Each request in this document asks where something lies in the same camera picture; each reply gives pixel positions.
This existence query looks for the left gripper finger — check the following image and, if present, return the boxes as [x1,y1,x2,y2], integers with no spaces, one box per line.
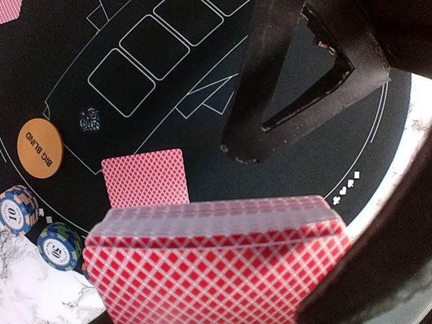
[297,136,431,323]

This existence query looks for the red card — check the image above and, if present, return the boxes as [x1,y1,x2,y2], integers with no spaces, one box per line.
[0,0,22,24]
[101,148,190,209]

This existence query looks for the green chip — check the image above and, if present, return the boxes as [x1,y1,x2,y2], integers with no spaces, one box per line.
[37,222,82,271]

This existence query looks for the grey chip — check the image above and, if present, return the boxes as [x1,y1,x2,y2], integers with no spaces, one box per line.
[1,185,39,236]

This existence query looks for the orange big blind button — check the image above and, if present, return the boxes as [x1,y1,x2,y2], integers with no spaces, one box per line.
[17,118,64,179]

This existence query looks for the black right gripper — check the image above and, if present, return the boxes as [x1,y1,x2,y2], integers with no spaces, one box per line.
[220,1,431,165]

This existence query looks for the round black poker mat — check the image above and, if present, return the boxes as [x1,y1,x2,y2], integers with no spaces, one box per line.
[1,1,411,236]

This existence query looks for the red playing card deck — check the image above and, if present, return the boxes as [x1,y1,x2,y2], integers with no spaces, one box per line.
[83,196,351,323]

